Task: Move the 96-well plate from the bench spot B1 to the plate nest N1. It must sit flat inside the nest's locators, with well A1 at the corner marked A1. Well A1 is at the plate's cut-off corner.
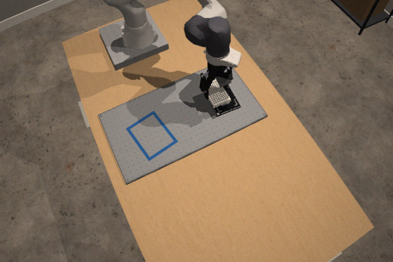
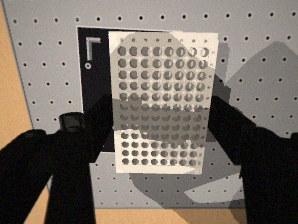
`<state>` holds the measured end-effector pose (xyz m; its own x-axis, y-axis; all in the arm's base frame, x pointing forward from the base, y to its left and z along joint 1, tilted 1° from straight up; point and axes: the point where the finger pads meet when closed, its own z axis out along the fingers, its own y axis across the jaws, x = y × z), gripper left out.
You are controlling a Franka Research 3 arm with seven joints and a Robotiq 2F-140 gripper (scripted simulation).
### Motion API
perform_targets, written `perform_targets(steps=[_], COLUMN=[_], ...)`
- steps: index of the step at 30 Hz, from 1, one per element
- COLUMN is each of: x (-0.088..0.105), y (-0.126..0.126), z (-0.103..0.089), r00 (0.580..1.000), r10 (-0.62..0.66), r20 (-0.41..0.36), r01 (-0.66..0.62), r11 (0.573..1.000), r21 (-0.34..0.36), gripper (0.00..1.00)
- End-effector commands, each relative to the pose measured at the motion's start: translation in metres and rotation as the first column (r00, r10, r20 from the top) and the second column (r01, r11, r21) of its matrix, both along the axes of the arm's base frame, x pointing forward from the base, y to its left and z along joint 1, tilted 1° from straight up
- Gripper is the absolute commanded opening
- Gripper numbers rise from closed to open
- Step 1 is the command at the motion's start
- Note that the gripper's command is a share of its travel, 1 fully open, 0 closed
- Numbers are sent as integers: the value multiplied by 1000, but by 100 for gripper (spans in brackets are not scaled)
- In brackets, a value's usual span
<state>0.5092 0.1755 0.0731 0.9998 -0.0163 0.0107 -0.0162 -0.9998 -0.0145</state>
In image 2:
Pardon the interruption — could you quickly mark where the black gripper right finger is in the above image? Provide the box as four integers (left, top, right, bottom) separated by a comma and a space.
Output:
208, 96, 298, 224

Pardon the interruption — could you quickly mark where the grey flat rectangular mat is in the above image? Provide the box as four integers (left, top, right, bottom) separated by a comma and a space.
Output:
0, 0, 298, 209

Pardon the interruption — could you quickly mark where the black rectangular plate nest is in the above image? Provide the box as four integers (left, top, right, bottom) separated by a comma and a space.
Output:
76, 25, 183, 153

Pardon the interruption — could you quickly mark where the white well plate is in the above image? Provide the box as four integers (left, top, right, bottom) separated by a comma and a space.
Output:
109, 32, 219, 174

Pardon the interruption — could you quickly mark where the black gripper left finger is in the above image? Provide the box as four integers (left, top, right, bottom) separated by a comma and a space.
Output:
0, 94, 114, 224

